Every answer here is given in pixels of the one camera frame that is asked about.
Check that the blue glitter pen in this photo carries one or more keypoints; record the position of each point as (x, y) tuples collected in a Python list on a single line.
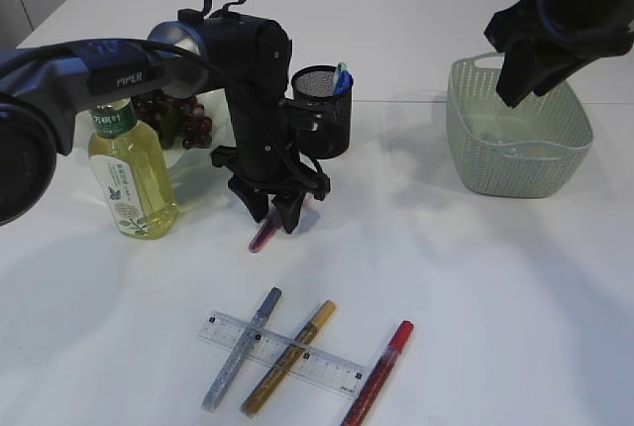
[(238, 355)]

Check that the pink capped scissors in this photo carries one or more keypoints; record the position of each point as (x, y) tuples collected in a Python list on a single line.
[(272, 224)]

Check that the green wavy plastic plate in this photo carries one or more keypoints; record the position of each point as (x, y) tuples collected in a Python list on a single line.
[(180, 161)]

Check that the gold glitter pen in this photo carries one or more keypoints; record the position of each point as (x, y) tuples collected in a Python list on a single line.
[(292, 353)]

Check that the red glitter pen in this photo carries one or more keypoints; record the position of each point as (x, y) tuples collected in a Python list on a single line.
[(378, 376)]

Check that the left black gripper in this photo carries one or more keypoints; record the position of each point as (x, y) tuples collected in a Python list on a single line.
[(254, 53)]

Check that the green woven plastic basket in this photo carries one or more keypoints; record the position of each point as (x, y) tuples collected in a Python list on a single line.
[(556, 122)]

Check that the clear plastic ruler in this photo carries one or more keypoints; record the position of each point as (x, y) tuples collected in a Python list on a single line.
[(314, 366)]

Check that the clear plastic sheet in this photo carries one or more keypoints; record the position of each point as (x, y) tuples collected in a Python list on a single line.
[(509, 145)]

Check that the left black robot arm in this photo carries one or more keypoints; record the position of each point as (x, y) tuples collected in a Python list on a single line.
[(44, 88)]

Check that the dark red grape bunch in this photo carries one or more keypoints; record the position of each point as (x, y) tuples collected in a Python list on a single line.
[(175, 119)]

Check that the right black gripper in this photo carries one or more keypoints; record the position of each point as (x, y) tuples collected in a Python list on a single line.
[(584, 28)]

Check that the green tea bottle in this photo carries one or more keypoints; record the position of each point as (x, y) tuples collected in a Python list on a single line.
[(127, 160)]

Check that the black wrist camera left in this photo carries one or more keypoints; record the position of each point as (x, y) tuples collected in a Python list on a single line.
[(302, 115)]

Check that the blue capped scissors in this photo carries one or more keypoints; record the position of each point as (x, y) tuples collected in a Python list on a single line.
[(342, 79)]

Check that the black mesh pen holder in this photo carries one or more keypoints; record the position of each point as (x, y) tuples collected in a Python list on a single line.
[(314, 83)]

